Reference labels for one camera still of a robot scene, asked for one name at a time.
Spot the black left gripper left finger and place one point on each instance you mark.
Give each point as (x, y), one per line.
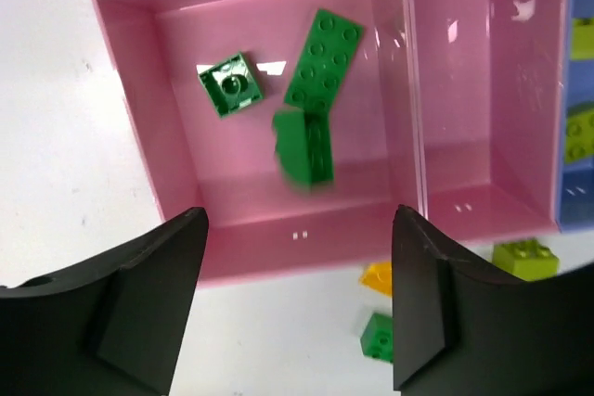
(110, 325)

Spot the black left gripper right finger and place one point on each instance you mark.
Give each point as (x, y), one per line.
(462, 326)

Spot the yellow short lego brick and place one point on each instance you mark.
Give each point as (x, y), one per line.
(378, 276)

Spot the dark green upturned lego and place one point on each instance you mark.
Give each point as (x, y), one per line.
(303, 147)

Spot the small dark green lego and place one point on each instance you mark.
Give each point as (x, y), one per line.
(231, 85)

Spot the dark green long lego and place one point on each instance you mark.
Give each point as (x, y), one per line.
(327, 54)

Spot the lime long lego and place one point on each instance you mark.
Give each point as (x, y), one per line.
(582, 45)

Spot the lime stacked lego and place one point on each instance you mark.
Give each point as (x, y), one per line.
(526, 259)

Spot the dark blue bin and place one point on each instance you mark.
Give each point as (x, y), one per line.
(574, 209)

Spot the large pink bin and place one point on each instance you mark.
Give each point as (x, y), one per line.
(260, 224)

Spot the small pink bin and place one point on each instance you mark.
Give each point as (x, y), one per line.
(489, 95)

